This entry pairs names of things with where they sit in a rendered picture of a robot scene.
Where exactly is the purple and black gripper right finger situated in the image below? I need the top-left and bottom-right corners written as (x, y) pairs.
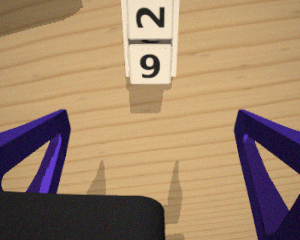
top-left (234, 109), bottom-right (300, 240)

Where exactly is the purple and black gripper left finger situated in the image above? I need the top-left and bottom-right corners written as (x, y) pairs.
top-left (0, 109), bottom-right (71, 193)

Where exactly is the white number cube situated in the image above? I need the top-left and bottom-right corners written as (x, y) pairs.
top-left (128, 39), bottom-right (172, 84)
top-left (126, 0), bottom-right (174, 40)

